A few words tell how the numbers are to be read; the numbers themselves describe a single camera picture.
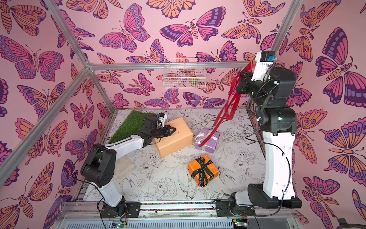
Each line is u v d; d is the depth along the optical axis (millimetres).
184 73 953
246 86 480
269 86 357
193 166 817
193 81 947
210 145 890
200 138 919
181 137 877
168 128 809
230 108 626
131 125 1061
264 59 420
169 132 802
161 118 834
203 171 793
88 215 731
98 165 487
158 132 791
